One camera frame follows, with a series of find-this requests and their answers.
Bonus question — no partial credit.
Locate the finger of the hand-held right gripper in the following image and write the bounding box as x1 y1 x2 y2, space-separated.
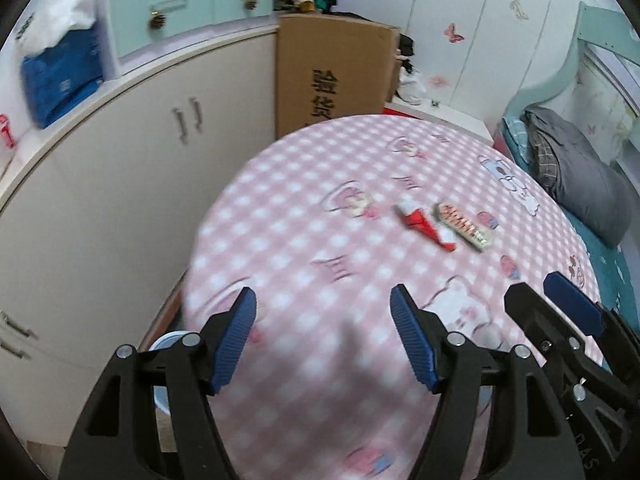
544 271 639 386
504 282 638 411

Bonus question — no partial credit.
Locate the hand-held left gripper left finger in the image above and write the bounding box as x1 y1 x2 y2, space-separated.
59 286 258 480

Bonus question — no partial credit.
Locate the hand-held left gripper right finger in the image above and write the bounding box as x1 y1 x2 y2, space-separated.
390 284 586 480

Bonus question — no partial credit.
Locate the light blue plastic basin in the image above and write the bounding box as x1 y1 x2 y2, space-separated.
149 331 193 413

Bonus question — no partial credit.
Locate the striped blister strip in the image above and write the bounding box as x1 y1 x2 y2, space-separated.
436 203 493 252

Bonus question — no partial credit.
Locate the red wrapper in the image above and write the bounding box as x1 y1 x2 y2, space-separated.
395 200 457 252

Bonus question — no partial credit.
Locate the teal bed sheet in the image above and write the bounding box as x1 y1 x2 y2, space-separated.
500 115 640 313

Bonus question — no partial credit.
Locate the grey pillow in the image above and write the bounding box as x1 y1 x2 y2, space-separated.
521 107 637 249

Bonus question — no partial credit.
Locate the pink checked tablecloth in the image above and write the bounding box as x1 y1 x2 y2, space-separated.
182 115 609 480

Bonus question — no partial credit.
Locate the white cabinet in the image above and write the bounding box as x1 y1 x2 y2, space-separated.
0 22 281 448

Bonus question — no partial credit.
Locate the red floor mat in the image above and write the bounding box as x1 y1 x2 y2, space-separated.
382 102 427 119

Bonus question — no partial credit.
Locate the cardboard box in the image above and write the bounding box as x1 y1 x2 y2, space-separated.
275 12 402 141

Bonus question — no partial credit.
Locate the blue folded cloth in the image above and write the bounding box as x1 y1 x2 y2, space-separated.
20 25 106 129

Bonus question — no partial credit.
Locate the white wardrobe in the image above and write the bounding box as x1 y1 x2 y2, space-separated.
334 0 591 113

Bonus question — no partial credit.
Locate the mint drawer chest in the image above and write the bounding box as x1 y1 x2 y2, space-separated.
96 0 276 79

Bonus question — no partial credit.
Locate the white plastic bag red print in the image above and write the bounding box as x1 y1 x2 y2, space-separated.
0 0 98 171

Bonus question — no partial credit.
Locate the mint bed frame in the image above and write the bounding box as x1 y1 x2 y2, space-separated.
501 2 640 128

